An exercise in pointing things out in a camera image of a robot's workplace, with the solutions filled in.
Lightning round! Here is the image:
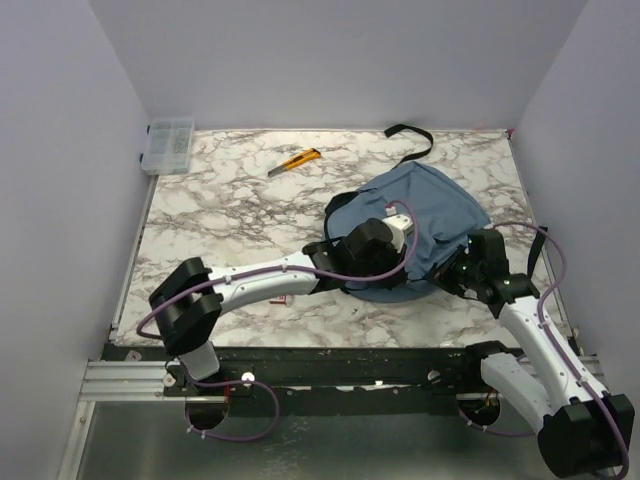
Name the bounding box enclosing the blue backpack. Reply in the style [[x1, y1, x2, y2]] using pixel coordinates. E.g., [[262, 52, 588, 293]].
[[324, 151, 490, 303]]

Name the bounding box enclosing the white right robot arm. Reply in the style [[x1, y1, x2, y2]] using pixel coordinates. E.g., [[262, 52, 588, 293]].
[[432, 229, 635, 479]]

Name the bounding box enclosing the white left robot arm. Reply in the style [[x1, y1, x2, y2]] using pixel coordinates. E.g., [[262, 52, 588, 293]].
[[149, 214, 414, 395]]

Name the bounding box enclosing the yellow utility knife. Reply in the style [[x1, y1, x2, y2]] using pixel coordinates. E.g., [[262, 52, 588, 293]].
[[267, 148, 321, 178]]

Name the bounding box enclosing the clear plastic organizer box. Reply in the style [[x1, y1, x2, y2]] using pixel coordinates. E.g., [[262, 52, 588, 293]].
[[141, 117, 195, 176]]

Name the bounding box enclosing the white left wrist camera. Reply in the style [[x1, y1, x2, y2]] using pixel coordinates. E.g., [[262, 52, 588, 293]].
[[382, 204, 414, 251]]

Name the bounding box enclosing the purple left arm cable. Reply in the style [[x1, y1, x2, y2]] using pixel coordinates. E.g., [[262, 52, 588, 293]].
[[135, 199, 419, 442]]

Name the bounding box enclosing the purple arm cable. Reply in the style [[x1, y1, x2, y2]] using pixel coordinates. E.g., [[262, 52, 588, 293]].
[[469, 222, 631, 469], [135, 199, 419, 442]]

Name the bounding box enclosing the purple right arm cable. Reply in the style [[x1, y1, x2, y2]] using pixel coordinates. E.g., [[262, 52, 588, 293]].
[[469, 222, 631, 469]]

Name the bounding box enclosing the black mounting base plate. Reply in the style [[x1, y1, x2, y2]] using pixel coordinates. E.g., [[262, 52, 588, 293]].
[[100, 345, 499, 425]]

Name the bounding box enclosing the aluminium rail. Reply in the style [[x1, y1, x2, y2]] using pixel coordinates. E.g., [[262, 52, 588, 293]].
[[78, 360, 181, 402]]

